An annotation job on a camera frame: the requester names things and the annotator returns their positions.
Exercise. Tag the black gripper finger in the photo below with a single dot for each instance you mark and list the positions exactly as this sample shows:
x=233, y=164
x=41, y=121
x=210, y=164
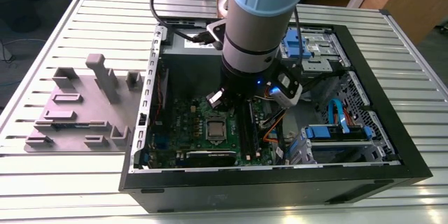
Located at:
x=214, y=100

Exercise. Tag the silver CPU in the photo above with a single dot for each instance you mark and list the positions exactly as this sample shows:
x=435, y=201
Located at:
x=217, y=129

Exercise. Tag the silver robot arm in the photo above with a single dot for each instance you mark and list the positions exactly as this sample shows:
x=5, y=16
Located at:
x=253, y=32

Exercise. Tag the grey power supply unit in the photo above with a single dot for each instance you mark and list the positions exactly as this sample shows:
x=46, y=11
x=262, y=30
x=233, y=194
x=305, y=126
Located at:
x=189, y=74

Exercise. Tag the black RAM slot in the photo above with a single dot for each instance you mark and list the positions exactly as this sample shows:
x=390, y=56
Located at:
x=245, y=134

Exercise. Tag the green motherboard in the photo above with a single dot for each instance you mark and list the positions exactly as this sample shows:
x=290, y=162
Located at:
x=189, y=141

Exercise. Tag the blue motherboard connector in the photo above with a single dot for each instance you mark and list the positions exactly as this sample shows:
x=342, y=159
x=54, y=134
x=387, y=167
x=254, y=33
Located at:
x=162, y=142

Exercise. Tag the blue plastic drive latch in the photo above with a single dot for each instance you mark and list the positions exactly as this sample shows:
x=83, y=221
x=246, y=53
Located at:
x=298, y=48

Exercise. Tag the silver optical drive cage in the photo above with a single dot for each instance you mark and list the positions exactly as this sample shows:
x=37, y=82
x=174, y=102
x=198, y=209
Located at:
x=315, y=65

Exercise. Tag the black graphics card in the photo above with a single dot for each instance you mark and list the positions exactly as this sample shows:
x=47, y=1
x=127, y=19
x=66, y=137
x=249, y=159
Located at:
x=210, y=159

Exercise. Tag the hard disk in blue carrier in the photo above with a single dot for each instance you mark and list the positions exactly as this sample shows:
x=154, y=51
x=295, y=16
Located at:
x=319, y=132

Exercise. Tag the silver disk bay cage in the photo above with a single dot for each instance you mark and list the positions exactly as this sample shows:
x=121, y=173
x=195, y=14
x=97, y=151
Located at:
x=305, y=153

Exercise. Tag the black PC case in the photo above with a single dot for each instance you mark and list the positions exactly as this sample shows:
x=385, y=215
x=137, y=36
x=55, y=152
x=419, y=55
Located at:
x=245, y=187

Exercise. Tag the grey parts rack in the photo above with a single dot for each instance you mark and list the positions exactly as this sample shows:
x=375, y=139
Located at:
x=95, y=108

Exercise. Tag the green RAM stick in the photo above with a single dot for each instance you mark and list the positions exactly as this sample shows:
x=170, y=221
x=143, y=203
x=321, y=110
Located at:
x=71, y=125

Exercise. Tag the black office chair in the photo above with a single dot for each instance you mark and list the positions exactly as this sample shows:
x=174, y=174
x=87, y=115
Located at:
x=21, y=3

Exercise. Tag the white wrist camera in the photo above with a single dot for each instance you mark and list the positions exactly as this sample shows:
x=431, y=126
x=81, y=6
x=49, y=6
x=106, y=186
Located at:
x=291, y=95

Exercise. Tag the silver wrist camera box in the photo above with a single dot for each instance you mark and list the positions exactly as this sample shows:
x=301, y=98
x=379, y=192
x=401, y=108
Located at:
x=215, y=31

